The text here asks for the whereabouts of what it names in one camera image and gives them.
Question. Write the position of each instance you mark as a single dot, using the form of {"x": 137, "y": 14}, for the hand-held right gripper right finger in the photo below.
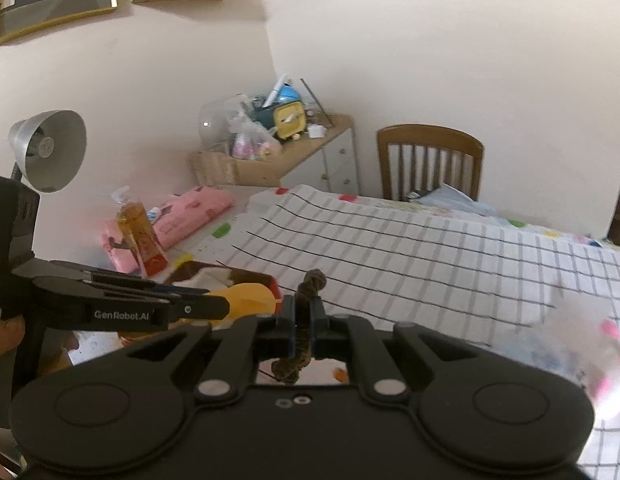
{"x": 320, "y": 327}

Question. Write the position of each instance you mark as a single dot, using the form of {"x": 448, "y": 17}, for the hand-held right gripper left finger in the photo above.
{"x": 289, "y": 322}

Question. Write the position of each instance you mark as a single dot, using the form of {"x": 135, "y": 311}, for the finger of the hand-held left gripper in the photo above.
{"x": 204, "y": 307}
{"x": 139, "y": 280}

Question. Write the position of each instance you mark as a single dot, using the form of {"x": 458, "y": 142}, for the white cloth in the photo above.
{"x": 214, "y": 277}

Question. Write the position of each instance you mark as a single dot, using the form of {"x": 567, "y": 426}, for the person's left hand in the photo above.
{"x": 4, "y": 342}

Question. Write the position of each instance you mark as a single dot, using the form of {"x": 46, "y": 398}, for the orange spray bottle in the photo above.
{"x": 139, "y": 235}

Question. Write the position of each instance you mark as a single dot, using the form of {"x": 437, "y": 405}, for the pink folded cloth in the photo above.
{"x": 189, "y": 210}

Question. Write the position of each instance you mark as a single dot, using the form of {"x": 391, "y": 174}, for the grey desk lamp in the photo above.
{"x": 49, "y": 150}

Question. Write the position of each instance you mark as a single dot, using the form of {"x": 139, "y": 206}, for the black grid white tablecloth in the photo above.
{"x": 415, "y": 260}

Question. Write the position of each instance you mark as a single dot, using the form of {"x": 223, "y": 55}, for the cardboard box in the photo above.
{"x": 229, "y": 170}

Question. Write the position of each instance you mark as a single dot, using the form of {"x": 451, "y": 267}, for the wooden side cabinet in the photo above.
{"x": 315, "y": 160}

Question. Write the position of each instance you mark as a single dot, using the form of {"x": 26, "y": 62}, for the plastic bag with pink contents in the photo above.
{"x": 252, "y": 140}

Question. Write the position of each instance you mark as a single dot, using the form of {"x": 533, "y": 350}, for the clear plastic dome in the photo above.
{"x": 219, "y": 120}

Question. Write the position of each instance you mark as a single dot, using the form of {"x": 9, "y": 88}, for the papers on chair seat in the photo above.
{"x": 455, "y": 200}

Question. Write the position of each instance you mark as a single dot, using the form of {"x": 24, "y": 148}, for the yellow toy box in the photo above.
{"x": 290, "y": 120}

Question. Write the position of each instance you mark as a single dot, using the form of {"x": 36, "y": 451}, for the wooden chair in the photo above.
{"x": 430, "y": 140}

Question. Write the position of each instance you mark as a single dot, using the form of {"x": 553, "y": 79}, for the blue round toy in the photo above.
{"x": 282, "y": 96}

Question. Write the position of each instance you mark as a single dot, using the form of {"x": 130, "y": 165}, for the clear plastic bag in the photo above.
{"x": 555, "y": 355}

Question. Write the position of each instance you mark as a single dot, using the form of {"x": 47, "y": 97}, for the white plush toy pink ears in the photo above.
{"x": 610, "y": 365}

